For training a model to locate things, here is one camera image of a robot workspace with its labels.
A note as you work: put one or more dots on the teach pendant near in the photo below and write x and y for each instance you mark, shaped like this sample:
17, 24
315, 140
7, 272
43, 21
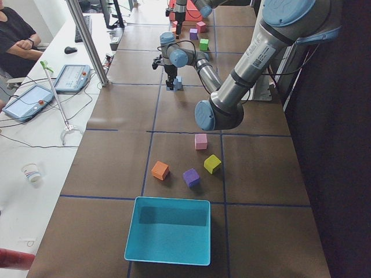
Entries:
30, 103

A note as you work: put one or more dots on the purple foam block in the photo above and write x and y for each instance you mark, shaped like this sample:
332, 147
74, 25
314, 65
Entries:
191, 177
193, 34

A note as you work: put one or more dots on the light blue foam block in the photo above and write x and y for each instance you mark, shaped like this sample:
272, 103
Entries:
177, 83
171, 89

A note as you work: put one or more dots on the magenta foam block far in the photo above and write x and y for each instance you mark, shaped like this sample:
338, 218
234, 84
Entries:
201, 27

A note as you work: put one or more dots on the teach pendant far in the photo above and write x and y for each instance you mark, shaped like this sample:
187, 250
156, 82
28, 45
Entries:
72, 78

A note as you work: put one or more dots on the reacher grabber tool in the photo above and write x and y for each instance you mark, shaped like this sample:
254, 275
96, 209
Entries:
69, 128

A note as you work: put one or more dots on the pink foam block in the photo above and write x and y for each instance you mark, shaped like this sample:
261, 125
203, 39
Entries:
201, 141

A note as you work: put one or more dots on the teach pendant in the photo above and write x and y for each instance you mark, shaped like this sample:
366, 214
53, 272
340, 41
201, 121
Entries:
72, 78
30, 103

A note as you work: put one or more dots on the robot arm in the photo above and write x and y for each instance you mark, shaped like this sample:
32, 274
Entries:
283, 23
180, 9

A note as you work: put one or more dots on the teal plastic bin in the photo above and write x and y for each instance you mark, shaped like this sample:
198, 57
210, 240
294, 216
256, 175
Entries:
170, 231

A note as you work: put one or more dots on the seated person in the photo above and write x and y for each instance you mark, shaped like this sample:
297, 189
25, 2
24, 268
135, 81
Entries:
19, 44

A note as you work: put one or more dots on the orange foam block left side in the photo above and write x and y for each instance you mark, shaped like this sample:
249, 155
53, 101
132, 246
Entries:
160, 170

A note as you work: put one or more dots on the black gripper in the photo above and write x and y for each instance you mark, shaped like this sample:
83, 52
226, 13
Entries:
179, 17
170, 70

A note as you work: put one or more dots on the computer mouse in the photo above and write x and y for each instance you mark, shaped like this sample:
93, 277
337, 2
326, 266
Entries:
70, 50

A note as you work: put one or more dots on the yellow foam block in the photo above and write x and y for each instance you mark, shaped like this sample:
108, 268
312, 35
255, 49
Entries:
212, 164

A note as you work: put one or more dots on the purple foam block right side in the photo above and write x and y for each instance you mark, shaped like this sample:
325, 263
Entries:
193, 34

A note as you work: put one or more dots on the red cylinder object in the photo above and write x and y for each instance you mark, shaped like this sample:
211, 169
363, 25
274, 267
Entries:
11, 259

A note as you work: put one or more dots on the pink plastic bin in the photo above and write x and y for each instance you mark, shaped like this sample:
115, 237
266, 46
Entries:
192, 13

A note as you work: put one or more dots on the aluminium frame post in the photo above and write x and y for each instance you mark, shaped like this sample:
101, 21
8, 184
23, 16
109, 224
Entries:
77, 16

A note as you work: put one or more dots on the green foam block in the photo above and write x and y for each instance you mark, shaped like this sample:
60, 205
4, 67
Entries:
204, 45

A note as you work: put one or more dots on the paper cup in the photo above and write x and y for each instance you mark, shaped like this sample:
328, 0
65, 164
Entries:
31, 172

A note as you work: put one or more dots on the purple foam block left side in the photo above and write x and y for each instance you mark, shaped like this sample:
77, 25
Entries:
191, 177

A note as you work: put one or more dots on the black monitor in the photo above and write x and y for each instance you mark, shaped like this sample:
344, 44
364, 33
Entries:
112, 14

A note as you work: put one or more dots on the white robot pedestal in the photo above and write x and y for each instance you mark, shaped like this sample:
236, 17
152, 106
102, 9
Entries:
261, 89

